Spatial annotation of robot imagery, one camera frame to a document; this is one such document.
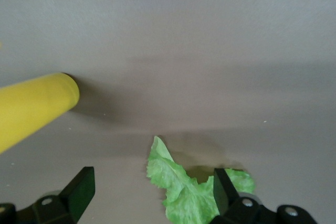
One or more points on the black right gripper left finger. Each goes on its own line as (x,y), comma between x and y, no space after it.
(76,197)

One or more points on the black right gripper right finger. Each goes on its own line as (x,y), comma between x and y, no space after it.
(225,197)

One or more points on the green lettuce leaf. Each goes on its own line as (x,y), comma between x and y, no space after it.
(183,197)

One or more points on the yellow mustard squeeze bottle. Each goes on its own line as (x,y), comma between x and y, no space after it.
(34,106)

